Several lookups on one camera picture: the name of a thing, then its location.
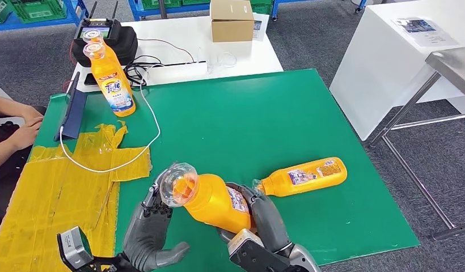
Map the person's right hand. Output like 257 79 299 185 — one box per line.
9 117 44 151

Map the person's left hand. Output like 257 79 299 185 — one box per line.
21 106 45 122

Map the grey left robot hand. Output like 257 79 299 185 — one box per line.
121 178 191 272

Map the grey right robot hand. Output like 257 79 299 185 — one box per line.
217 182 293 260

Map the orange detergent bottle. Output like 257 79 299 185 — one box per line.
252 156 348 198
82 29 124 82
158 162 253 234
83 42 137 118

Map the black remote controller with screen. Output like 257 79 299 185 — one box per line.
78 0 122 40

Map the blue tablet case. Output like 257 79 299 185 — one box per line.
54 71 87 142

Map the person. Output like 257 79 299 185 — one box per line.
0 120 34 237

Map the yellow taped plastic sheet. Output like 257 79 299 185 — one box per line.
0 121 153 272

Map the blue metal shelf rack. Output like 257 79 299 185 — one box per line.
128 0 280 20
0 0 90 33

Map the green table mat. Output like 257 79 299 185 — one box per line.
31 69 421 272

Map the green plastic crate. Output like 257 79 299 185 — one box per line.
142 0 211 10
0 0 15 24
251 0 274 15
11 0 68 23

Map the black carrying case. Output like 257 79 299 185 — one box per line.
71 20 138 69

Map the white power strip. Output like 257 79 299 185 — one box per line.
146 61 208 85

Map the clear plastic bag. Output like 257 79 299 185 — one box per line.
206 50 238 74

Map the white table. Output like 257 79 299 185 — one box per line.
69 14 284 93

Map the printed paper sheet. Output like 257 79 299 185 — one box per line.
252 12 270 41
391 16 460 48

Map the white desk with side panel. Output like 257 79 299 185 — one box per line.
329 0 465 142

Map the cardboard box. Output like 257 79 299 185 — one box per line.
210 0 255 43

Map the steel table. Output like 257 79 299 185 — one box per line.
369 45 465 241

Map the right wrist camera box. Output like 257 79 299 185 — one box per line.
227 229 290 272

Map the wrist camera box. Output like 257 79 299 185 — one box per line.
56 226 94 271
227 229 290 272

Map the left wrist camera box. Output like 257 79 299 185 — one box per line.
56 226 94 271

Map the red cable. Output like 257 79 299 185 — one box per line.
62 39 77 92

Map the white cable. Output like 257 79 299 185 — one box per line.
58 84 161 173

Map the black cable bundle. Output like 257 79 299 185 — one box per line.
123 54 208 88

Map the thin dark cable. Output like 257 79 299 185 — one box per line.
136 37 196 63

